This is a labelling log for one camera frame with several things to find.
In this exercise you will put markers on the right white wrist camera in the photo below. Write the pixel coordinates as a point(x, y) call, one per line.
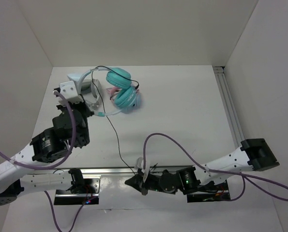
point(142, 168)

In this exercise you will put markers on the pink blue cat-ear headphones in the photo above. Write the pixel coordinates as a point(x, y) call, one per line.
point(125, 100)

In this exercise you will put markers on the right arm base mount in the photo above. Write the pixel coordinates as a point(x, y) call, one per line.
point(210, 193)

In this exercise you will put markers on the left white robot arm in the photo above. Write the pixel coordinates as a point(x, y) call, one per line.
point(32, 169)

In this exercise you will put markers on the grey white headphones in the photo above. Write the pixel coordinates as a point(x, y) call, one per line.
point(90, 91)

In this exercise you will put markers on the aluminium side rail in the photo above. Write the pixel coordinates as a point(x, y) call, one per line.
point(228, 103)

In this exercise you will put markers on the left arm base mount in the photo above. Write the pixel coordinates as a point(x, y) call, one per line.
point(85, 191)

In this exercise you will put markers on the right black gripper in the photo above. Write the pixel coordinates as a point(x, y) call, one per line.
point(136, 181)

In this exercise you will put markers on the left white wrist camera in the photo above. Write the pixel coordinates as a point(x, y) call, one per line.
point(69, 92)

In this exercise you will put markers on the teal cat-ear headphones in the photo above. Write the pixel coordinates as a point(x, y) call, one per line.
point(117, 77)

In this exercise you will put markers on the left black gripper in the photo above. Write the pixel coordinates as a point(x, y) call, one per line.
point(83, 105)

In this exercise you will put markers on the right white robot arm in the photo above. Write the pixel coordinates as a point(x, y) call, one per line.
point(252, 155)

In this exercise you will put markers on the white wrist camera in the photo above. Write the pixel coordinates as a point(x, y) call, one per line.
point(69, 92)
point(142, 168)

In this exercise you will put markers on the aluminium front rail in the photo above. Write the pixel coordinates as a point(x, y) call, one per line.
point(118, 171)

